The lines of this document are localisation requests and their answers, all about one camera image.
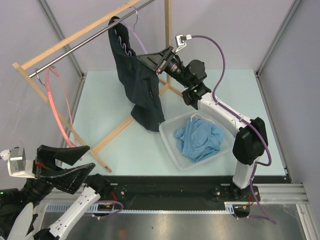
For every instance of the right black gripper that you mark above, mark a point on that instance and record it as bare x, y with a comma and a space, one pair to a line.
156, 61

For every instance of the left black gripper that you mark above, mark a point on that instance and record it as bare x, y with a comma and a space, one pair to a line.
47, 168

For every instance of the dark navy shorts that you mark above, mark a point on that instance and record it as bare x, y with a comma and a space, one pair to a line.
140, 83

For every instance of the lilac plastic hanger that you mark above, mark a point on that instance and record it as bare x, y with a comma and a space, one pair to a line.
132, 30

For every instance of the pink plastic hanger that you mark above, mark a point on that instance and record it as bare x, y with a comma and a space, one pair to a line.
47, 85

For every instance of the light blue mesh shorts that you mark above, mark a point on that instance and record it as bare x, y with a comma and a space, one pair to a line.
200, 139

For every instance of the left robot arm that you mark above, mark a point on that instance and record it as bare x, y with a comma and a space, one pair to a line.
18, 208

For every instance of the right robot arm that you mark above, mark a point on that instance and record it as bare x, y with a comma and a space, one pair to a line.
250, 135

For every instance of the white plastic laundry basket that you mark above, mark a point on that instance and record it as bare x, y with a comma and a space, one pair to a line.
168, 128

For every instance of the metal hanging rod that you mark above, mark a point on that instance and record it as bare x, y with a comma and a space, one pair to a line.
33, 61

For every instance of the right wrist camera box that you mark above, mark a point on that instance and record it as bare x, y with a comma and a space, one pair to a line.
181, 41

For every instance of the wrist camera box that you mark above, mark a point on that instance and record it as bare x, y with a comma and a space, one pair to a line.
17, 165
181, 41

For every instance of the white cable duct strip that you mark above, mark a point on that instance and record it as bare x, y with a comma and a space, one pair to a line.
106, 208

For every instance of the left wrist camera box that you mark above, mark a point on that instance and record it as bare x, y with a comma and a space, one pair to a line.
17, 165

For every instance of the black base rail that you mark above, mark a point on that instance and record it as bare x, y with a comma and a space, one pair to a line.
183, 193

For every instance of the wooden clothes rack frame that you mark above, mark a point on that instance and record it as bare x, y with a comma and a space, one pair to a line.
167, 85

